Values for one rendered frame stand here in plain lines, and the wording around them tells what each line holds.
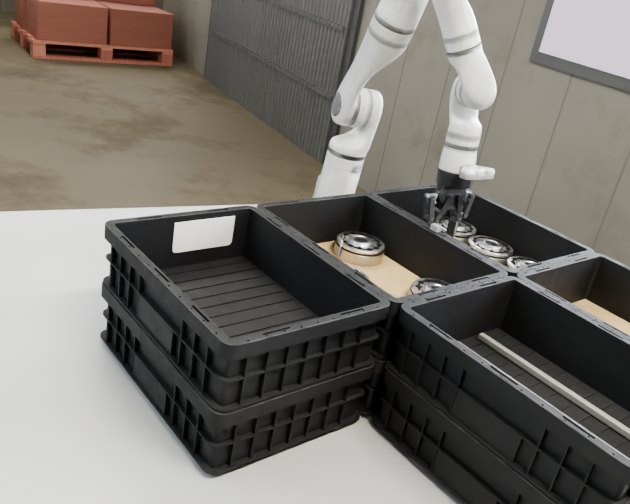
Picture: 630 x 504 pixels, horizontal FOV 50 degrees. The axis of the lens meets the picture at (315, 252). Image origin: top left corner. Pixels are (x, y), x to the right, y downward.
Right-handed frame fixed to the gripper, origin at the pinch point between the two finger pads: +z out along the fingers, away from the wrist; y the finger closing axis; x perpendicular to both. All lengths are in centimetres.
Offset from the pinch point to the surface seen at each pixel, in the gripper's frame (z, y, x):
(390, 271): 4.9, 19.1, 6.1
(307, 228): 0.2, 30.6, -8.5
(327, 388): 9, 52, 31
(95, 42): 32, -99, -560
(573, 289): 2.8, -10.8, 28.2
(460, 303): -1.3, 26.7, 31.5
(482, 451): 10, 39, 52
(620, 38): -45, -154, -69
